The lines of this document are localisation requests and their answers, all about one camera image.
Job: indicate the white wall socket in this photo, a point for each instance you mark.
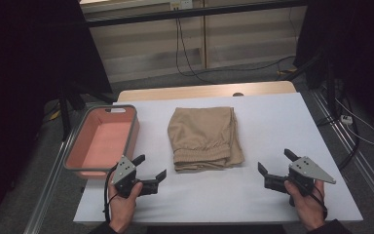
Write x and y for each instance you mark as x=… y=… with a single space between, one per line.
x=181 y=4

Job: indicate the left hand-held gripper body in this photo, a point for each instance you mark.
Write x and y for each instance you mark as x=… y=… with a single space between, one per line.
x=123 y=169

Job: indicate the person's right hand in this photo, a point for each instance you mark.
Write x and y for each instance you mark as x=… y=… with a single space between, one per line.
x=310 y=211

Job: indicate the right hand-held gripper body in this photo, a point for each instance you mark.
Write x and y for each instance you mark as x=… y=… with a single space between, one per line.
x=306 y=170

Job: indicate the dark round table grommet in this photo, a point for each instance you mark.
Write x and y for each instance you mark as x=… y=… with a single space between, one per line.
x=238 y=94

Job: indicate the khaki pants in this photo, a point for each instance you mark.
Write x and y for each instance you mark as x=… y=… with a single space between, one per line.
x=201 y=133

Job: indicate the person's left hand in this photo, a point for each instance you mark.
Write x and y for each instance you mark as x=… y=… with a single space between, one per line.
x=121 y=211

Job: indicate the white power strip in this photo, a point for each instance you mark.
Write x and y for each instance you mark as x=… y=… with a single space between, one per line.
x=346 y=119

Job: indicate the black metal stand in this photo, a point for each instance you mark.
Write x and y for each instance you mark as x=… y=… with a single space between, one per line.
x=65 y=117
x=330 y=87

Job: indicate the light wooden table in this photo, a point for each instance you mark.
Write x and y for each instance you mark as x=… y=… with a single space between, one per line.
x=191 y=91

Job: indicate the pink basket with grey rim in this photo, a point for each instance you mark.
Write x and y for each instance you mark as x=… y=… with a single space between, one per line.
x=104 y=143

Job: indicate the light wooden shelf unit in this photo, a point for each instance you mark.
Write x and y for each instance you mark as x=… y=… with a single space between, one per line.
x=240 y=42

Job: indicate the black metal crossbar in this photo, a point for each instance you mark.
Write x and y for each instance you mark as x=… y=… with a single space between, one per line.
x=191 y=13

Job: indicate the white table mat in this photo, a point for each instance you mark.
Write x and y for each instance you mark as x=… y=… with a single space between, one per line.
x=272 y=130

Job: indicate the dark curtain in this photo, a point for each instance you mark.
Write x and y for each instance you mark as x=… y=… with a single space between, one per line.
x=22 y=65
x=354 y=48

